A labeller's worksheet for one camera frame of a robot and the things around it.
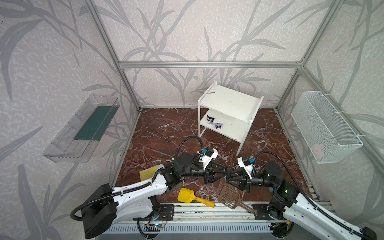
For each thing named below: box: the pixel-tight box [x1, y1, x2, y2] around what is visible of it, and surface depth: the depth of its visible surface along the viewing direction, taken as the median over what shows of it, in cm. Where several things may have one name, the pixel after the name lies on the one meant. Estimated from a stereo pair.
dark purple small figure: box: [214, 123, 224, 130], surface depth 87 cm
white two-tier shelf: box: [198, 81, 264, 156], surface depth 82 cm
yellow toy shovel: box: [177, 187, 216, 208], surface depth 79 cm
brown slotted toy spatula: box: [218, 186, 258, 216], surface depth 80 cm
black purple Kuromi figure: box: [206, 114, 215, 125], surface depth 89 cm
